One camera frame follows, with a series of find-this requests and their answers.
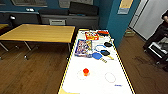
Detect small wooden table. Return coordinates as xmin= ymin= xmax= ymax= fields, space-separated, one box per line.
xmin=0 ymin=23 xmax=10 ymax=32

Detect black wheeled cart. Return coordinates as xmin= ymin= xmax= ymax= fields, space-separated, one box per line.
xmin=146 ymin=37 xmax=168 ymax=73

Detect yellow poster on pillar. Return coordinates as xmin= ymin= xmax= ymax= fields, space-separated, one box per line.
xmin=117 ymin=0 xmax=134 ymax=15

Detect red orange game box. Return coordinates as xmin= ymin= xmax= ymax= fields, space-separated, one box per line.
xmin=84 ymin=31 xmax=100 ymax=41

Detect cardboard box on floor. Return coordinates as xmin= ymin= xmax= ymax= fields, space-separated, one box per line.
xmin=124 ymin=28 xmax=136 ymax=38

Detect white wall outlet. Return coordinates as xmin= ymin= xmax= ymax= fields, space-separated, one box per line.
xmin=25 ymin=7 xmax=36 ymax=13

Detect person in black shirt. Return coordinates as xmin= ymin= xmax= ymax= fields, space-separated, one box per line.
xmin=143 ymin=9 xmax=168 ymax=51

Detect black sofa cushion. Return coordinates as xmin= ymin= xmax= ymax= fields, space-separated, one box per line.
xmin=68 ymin=1 xmax=100 ymax=17

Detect white air hockey table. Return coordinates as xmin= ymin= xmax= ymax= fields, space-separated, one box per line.
xmin=57 ymin=28 xmax=137 ymax=94

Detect large wooden table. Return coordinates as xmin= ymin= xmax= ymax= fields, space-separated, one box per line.
xmin=0 ymin=23 xmax=77 ymax=61

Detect purple colourful board game box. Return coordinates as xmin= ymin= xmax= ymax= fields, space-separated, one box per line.
xmin=73 ymin=38 xmax=94 ymax=58

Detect flat red object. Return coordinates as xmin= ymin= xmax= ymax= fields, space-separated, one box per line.
xmin=97 ymin=29 xmax=110 ymax=36

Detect black paddle with wooden handle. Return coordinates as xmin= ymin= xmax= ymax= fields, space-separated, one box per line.
xmin=99 ymin=49 xmax=115 ymax=61

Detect black round paddle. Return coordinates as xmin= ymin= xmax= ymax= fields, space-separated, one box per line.
xmin=103 ymin=41 xmax=113 ymax=48

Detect glass wall window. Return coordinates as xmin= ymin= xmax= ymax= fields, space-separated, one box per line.
xmin=58 ymin=0 xmax=95 ymax=9
xmin=10 ymin=0 xmax=48 ymax=8

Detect dark grey sofa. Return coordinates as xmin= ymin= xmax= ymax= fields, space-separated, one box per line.
xmin=0 ymin=11 xmax=41 ymax=25
xmin=38 ymin=7 xmax=100 ymax=30

